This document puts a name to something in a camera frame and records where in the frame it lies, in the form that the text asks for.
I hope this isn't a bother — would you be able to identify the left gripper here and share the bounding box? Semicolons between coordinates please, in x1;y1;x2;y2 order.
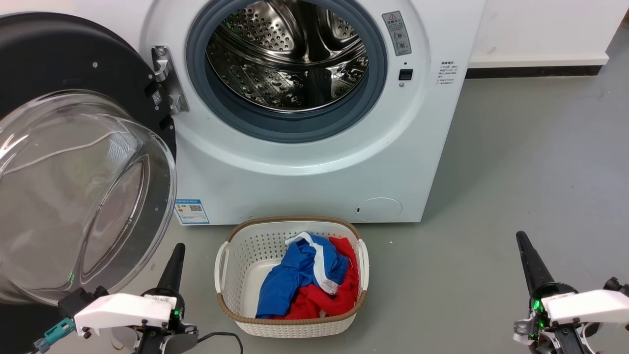
133;243;199;354

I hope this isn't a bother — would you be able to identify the grey warning sticker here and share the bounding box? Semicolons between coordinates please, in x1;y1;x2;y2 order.
382;11;412;57

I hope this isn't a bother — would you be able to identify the round black glass washer door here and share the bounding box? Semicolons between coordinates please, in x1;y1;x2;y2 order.
0;12;178;354

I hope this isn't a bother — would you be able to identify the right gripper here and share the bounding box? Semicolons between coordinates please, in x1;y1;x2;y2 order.
514;231;598;354

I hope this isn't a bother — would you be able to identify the round drain filter cover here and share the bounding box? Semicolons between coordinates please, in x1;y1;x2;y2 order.
355;197;403;222

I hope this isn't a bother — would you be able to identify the white front-load washing machine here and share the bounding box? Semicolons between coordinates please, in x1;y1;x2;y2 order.
140;0;487;226

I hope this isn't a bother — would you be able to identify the red garment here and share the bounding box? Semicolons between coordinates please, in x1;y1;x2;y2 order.
273;237;360;320

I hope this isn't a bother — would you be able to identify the small printed text sticker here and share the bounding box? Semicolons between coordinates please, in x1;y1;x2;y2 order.
437;60;457;86

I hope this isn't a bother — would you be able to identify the blue garment with white trim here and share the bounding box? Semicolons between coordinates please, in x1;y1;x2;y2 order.
256;232;349;319

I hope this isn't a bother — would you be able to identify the blue energy label sticker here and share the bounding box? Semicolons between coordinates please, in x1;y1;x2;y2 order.
174;199;210;225

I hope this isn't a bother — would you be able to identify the grey metal door hinge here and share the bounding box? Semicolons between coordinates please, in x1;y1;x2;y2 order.
151;45;190;116

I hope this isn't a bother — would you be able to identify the white perforated laundry basket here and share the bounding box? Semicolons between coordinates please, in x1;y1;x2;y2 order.
214;216;370;338

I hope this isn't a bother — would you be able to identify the perforated steel washer drum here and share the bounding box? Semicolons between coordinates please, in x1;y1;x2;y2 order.
206;0;369;114

